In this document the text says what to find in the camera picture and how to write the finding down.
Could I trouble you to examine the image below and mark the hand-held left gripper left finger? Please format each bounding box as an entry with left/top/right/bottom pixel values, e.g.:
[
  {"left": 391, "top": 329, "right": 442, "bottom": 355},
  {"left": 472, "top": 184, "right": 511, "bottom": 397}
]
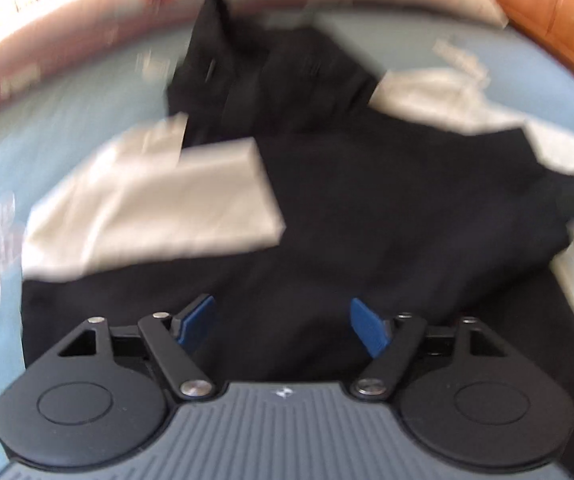
[{"left": 57, "top": 294, "right": 216, "bottom": 401}]

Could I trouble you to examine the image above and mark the pink floral folded quilt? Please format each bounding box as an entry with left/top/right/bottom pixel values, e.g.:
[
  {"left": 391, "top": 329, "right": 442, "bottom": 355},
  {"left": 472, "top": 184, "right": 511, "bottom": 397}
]
[{"left": 0, "top": 0, "right": 510, "bottom": 126}]

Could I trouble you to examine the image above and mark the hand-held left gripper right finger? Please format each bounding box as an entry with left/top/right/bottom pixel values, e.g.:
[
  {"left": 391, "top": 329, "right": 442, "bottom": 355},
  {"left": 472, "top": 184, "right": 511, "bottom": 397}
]
[{"left": 350, "top": 299, "right": 510, "bottom": 401}]

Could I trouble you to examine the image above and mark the black and white hooded jacket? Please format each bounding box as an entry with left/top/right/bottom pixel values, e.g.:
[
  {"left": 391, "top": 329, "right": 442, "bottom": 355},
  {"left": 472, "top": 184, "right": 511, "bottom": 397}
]
[{"left": 20, "top": 0, "right": 574, "bottom": 386}]

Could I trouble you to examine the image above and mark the orange wooden headboard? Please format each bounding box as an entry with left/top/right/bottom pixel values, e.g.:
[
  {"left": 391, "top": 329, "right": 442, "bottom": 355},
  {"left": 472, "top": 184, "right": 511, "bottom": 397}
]
[{"left": 477, "top": 0, "right": 574, "bottom": 101}]

